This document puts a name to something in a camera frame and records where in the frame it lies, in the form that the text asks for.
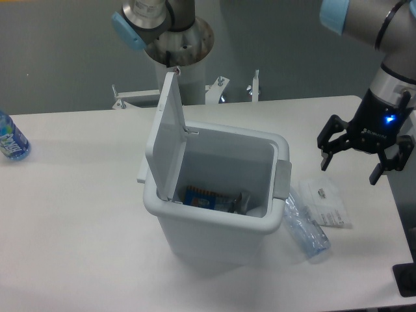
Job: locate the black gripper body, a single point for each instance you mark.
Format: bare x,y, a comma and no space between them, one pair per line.
377,123

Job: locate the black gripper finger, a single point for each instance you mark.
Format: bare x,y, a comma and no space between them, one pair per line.
333,138
406,144

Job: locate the grey lid release button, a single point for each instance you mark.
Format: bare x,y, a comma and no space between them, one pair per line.
282,180

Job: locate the white plastic trash can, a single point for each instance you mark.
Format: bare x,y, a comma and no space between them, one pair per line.
227,160

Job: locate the white trash can lid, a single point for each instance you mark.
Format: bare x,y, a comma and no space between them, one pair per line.
167,140

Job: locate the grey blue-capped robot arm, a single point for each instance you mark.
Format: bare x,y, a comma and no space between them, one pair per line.
173,36

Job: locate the clear plastic bag with label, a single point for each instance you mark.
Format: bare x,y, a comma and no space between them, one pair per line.
323,200

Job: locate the crushed clear plastic bottle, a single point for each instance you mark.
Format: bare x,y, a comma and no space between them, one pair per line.
304,229

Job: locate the black object at table edge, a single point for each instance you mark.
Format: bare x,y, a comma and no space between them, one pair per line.
405,279

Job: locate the blue snack wrapper in bin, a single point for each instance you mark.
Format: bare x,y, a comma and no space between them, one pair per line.
206,199

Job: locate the blue labelled water bottle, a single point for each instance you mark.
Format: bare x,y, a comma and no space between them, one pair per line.
14,144

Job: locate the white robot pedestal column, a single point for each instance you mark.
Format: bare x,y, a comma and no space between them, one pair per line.
190,79

